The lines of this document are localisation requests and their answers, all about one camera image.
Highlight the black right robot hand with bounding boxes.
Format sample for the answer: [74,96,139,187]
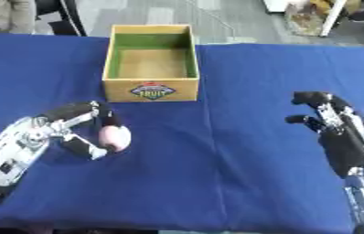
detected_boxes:
[284,90,364,179]

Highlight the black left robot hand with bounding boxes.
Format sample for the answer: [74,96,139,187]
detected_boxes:
[25,100,124,161]

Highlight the pink toy peach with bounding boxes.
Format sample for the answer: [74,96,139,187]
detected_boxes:
[97,125,134,153]

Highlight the tan cardboard box green inside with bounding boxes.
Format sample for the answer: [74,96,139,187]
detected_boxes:
[100,24,201,103]

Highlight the black chair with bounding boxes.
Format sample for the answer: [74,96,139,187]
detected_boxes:
[33,0,90,37]

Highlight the person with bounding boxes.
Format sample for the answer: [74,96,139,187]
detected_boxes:
[0,0,38,36]

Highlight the white post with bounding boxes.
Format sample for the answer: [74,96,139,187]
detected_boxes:
[317,0,348,37]

